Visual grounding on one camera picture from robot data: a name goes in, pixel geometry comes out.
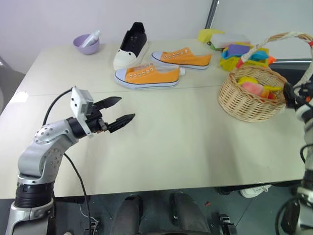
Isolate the black caster wheel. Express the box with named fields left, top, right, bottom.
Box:
left=218, top=212, right=237, bottom=235

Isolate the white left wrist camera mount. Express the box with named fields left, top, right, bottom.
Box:
left=70, top=86, right=95, bottom=139

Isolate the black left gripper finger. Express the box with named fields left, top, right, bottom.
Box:
left=94, top=96, right=122, bottom=111
left=107, top=113, right=136, bottom=134

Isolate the dark rounded shape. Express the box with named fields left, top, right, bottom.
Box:
left=169, top=191, right=211, bottom=235
left=112, top=194, right=144, bottom=235

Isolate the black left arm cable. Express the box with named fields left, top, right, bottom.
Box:
left=42, top=88, right=91, bottom=235

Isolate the yellow round fruit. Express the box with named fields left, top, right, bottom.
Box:
left=237, top=76, right=259, bottom=86

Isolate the white tube bottle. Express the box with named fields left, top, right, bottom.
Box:
left=81, top=29, right=102, bottom=48

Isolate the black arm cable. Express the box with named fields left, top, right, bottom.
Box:
left=42, top=88, right=91, bottom=235
left=275, top=143, right=313, bottom=235

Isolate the wicker basket with handle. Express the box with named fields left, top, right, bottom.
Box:
left=218, top=32, right=313, bottom=123

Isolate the blue sponge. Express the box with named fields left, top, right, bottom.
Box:
left=248, top=47, right=270, bottom=62

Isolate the white sneaker under table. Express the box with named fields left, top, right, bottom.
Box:
left=239, top=184, right=272, bottom=199

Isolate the purple sponge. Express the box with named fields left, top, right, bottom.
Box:
left=226, top=44, right=250, bottom=57

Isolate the grey metal post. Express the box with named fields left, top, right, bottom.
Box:
left=205, top=0, right=220, bottom=29

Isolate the purple plastic bowl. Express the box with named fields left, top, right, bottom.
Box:
left=72, top=34, right=101, bottom=55

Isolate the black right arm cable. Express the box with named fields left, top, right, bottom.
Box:
left=275, top=143, right=313, bottom=235

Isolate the yellow banana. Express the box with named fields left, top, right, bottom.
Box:
left=262, top=85, right=282, bottom=93

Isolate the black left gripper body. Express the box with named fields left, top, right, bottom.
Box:
left=87, top=104, right=110, bottom=135

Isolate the black and white slip-on shoe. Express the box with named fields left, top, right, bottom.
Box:
left=112, top=22, right=149, bottom=71

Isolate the pink peach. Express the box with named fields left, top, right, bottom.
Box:
left=241, top=82, right=264, bottom=97

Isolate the orange canvas sneaker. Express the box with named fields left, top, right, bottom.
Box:
left=150, top=47, right=212, bottom=71
left=114, top=64, right=185, bottom=90

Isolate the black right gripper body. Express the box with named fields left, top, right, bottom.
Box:
left=296, top=81, right=313, bottom=105

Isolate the black panel behind table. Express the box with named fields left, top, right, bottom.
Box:
left=268, top=58, right=313, bottom=87

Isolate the orange fruit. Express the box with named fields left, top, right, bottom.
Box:
left=260, top=90, right=277, bottom=100

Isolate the white sponge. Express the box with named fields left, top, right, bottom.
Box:
left=210, top=33, right=252, bottom=49

